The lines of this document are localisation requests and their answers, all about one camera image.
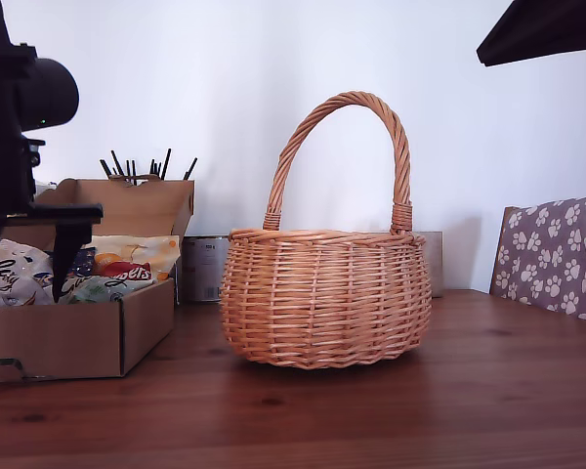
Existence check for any blue Terry's egg bag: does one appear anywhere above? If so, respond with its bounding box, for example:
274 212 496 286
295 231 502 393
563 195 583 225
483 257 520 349
65 246 98 280

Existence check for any white green Galaxy egg bag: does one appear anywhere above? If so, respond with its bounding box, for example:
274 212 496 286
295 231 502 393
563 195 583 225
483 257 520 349
61 273 148 305

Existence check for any white script-print egg bag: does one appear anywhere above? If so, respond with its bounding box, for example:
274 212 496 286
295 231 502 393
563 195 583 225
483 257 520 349
0 238 56 308

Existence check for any white orange Maltesers bag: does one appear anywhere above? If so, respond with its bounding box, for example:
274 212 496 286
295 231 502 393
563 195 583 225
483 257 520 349
90 234 181 284

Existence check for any open brown cardboard box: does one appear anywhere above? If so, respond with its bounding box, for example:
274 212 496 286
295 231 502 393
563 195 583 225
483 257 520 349
0 178 195 385

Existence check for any metal tin can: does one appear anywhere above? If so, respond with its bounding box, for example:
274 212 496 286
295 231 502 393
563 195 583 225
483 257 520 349
181 235 231 304

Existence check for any woven wicker basket with handle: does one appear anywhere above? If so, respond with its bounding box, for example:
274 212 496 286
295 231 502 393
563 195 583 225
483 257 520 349
219 90 434 371

